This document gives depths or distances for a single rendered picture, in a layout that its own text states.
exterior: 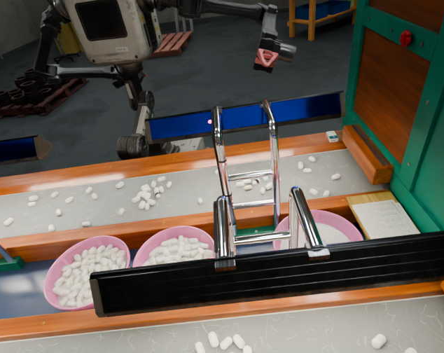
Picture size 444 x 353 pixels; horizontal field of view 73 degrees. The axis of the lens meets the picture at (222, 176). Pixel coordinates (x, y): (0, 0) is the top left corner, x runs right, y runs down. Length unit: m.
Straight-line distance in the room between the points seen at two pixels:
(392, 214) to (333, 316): 0.39
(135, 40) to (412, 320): 1.42
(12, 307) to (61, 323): 0.30
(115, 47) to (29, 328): 1.16
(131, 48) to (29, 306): 1.10
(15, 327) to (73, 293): 0.16
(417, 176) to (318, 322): 0.51
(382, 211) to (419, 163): 0.18
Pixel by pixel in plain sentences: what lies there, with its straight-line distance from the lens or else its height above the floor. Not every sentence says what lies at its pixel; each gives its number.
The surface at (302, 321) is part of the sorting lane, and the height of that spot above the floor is 0.74.
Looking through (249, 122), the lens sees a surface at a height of 1.07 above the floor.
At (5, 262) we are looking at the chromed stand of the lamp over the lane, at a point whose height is 0.71.
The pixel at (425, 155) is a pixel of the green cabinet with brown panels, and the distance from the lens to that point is 1.01.
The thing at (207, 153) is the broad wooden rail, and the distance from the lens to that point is 1.38.
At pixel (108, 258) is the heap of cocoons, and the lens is 1.13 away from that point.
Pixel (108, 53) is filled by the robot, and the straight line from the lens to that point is 1.61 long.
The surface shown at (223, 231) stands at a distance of 0.53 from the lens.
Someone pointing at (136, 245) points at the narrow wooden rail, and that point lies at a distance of 1.17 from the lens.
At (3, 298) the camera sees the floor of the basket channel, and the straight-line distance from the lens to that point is 1.33.
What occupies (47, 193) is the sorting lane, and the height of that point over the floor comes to 0.74.
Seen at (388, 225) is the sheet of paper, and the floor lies 0.78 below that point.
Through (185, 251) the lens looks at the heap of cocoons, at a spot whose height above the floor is 0.74.
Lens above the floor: 1.52
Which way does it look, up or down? 38 degrees down
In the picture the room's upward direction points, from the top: 10 degrees counter-clockwise
